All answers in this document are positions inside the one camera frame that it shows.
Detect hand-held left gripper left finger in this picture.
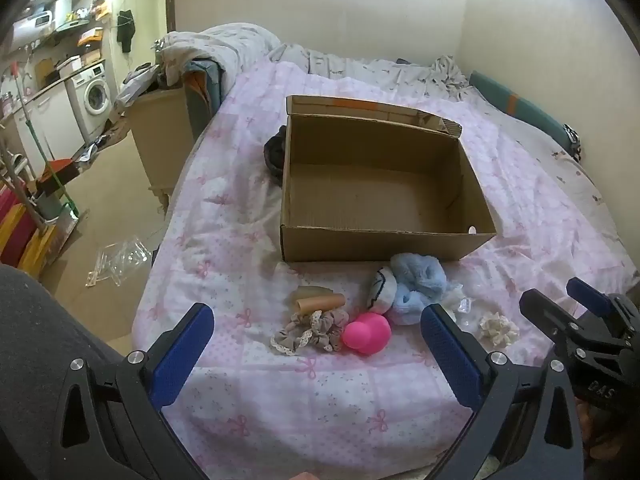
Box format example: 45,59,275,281
50,302,216,480

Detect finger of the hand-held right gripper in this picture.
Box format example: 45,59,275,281
519,288,582,349
566,277,632,332

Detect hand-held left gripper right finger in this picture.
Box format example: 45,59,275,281
420,304,584,480

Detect clear plastic bag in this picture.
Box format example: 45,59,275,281
445,295,476,333

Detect white scrunchie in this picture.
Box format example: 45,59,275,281
479,311,521,347

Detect blue fluffy scrunchie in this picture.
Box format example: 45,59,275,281
387,252,463,326

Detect pink rubber duck toy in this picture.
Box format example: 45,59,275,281
342,312,392,357

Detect grey lace scrunchie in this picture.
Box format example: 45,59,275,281
271,312,323,358

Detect brown lace scrunchie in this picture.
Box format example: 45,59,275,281
310,308,351,353

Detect beige soft tube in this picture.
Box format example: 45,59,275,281
292,293,347,313

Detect cardboard box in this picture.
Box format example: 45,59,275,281
280,95,498,263

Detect clear plastic packaging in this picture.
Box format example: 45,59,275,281
87,235,151,288

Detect person's left leg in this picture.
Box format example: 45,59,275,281
0,265,136,480

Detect pink bow print blanket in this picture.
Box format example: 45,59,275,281
132,57,640,471

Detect teal pillow with orange stripe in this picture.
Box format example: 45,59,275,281
469,71,583,161

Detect grey bucket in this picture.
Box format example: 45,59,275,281
35,192,63,221

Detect dark knitted cloth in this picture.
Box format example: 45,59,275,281
264,127,290,186

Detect red dustpan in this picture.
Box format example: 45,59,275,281
37,158,81,186

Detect silver foil bag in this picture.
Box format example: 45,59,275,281
82,130,126,161

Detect folded teal orange blanket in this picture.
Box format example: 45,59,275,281
182,57,236,131

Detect grey bag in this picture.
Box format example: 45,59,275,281
114,67,163,108

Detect white kitchen cabinets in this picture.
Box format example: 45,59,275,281
0,80,86,161

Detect white washing machine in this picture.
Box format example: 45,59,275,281
75,62,113,128

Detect white printed duvet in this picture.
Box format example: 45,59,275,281
160,24,631,281

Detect dark hanging garment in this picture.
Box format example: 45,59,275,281
116,9,136,53

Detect white microwave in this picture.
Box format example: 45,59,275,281
12,10,56,41

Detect yellow red wooden frame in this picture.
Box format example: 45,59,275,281
0,185,58,276

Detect green handled mop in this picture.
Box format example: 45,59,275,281
10,62,81,216

